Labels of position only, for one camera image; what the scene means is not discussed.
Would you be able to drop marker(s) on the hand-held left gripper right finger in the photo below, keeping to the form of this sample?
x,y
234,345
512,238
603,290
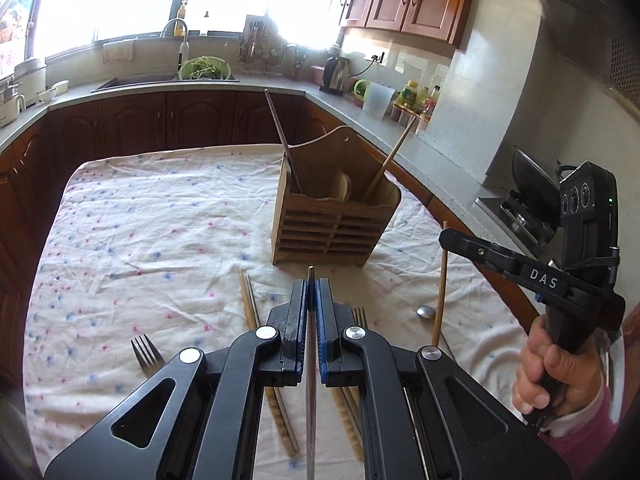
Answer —
x,y
322,330

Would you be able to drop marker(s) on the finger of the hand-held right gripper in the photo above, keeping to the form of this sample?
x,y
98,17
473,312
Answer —
x,y
490,255

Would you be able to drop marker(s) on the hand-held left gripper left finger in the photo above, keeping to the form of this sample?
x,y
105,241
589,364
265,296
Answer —
x,y
299,320

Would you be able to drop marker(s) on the wooden utensil holder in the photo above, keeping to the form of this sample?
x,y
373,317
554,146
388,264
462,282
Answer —
x,y
325,235

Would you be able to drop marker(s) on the person's right forearm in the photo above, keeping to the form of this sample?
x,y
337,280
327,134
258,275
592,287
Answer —
x,y
585,435

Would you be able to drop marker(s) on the person's right hand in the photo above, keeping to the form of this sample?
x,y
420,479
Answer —
x,y
535,360

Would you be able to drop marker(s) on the metal fork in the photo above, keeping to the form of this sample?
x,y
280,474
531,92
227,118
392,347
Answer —
x,y
360,316
145,355

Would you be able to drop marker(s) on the gas stove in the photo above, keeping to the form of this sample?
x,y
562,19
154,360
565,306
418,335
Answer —
x,y
520,225

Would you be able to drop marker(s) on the black wok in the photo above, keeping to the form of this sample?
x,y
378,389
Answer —
x,y
532,180

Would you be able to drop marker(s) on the metal spoon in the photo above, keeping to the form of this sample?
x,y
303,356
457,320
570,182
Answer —
x,y
425,312

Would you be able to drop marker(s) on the wooden spoon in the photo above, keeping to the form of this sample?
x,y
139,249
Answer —
x,y
342,187

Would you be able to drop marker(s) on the white floral tablecloth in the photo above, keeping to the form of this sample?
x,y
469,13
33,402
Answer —
x,y
150,235

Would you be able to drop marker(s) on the yellow-capped condiment bottle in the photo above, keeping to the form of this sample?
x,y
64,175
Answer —
x,y
410,94

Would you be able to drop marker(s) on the dark metal chopstick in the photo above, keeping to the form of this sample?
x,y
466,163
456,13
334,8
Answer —
x,y
282,140

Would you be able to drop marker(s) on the clear measuring jug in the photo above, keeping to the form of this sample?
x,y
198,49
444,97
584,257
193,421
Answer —
x,y
377,102

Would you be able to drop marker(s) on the range hood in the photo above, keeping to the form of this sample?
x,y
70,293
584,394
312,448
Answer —
x,y
590,20

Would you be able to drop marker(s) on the green cup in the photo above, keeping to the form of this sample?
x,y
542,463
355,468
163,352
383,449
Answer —
x,y
360,89

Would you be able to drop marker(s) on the electric kettle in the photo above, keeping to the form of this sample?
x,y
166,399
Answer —
x,y
334,75

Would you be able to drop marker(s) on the wooden lower cabinets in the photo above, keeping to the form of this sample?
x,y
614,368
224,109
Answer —
x,y
135,120

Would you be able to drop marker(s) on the wooden cabinets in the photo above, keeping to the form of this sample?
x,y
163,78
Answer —
x,y
405,0
135,120

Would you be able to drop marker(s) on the green colander with vegetables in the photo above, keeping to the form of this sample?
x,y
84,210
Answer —
x,y
205,69

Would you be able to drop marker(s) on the wooden upper cabinets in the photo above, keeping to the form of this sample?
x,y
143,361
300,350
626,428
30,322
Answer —
x,y
405,0

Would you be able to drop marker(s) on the metal knife rack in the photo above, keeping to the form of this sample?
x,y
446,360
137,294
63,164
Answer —
x,y
257,45

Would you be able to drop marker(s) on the kitchen sink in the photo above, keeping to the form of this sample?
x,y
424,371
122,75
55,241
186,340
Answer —
x,y
135,81

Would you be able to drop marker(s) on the chrome faucet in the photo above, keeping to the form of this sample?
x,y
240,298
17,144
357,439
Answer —
x,y
182,50

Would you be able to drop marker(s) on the white dishcloth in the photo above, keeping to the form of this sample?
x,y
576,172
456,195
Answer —
x,y
118,51

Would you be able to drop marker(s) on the yellow dish soap bottle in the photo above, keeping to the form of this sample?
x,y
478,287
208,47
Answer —
x,y
181,17

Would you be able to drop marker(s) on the small white bowls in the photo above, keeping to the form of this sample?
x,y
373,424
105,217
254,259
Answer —
x,y
52,91

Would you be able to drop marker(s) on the white cooker pot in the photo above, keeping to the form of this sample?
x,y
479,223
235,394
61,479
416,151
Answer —
x,y
27,77

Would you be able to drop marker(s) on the wall socket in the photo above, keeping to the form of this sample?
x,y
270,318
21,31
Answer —
x,y
378,57

